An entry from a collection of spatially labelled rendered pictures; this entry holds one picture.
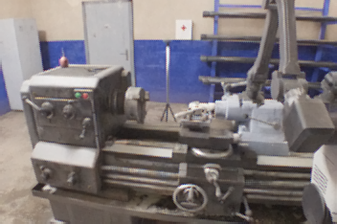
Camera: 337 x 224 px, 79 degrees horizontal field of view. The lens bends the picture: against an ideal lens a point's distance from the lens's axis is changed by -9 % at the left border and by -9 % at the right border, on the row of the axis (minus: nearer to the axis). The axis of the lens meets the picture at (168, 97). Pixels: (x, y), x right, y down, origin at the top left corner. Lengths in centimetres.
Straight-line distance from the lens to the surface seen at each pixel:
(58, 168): 173
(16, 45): 484
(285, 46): 85
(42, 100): 169
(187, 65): 457
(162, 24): 457
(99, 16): 497
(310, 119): 67
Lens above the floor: 166
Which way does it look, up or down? 19 degrees down
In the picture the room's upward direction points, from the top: straight up
